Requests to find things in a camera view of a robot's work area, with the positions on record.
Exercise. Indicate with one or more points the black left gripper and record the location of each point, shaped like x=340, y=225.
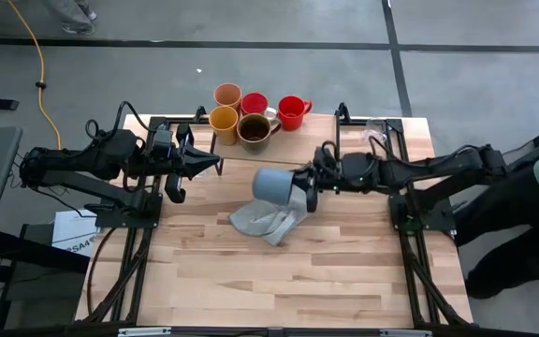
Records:
x=176, y=159

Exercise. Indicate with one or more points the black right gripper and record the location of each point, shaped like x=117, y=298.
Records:
x=325, y=171

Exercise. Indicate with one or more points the grey blue mug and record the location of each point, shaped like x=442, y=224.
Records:
x=273, y=186

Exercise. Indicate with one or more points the mustard yellow plastic cup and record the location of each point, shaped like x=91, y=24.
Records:
x=224, y=122

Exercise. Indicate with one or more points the green teal glazed mug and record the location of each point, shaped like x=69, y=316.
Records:
x=255, y=133

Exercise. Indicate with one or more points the terracotta peach plastic cup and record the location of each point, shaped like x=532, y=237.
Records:
x=228, y=95

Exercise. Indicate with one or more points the red ceramic mug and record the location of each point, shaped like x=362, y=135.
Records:
x=290, y=112

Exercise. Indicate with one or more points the clear glass mug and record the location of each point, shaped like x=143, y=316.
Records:
x=374, y=130

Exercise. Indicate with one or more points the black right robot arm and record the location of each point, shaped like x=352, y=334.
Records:
x=438, y=166

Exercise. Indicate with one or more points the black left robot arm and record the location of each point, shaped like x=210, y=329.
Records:
x=87, y=161

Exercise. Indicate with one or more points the grey waffle dish towel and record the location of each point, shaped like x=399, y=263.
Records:
x=265, y=222

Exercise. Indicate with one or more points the white printed paper sheet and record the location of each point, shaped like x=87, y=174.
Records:
x=74, y=231

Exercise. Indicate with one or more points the silver metal hinge plate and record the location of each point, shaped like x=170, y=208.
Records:
x=144, y=332
x=405, y=333

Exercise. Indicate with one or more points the person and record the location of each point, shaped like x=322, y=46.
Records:
x=73, y=16
x=508, y=234

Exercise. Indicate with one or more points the wooden shelf with black frame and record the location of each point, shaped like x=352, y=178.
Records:
x=311, y=140

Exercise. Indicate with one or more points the black metal frame rails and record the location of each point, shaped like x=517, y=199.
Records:
x=131, y=262
x=421, y=276

